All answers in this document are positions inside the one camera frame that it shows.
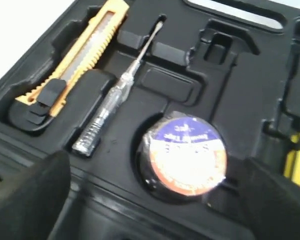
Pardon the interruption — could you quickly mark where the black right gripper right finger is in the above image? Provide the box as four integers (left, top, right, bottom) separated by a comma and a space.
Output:
239, 158, 300, 240

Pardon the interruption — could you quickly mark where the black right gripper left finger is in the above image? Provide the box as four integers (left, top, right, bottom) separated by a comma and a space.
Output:
0, 151, 71, 240

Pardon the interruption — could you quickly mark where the PVC insulating tape roll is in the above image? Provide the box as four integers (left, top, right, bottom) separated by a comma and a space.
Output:
135, 111, 228, 202

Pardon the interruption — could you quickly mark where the black plastic tool case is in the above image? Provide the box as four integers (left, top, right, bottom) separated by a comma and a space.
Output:
0, 0, 300, 240

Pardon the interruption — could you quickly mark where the clear tester screwdriver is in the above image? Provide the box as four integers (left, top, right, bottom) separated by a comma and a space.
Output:
71, 21, 164, 157

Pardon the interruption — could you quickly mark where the yellow utility knife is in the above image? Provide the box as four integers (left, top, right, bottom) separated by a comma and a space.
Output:
15, 0, 129, 117

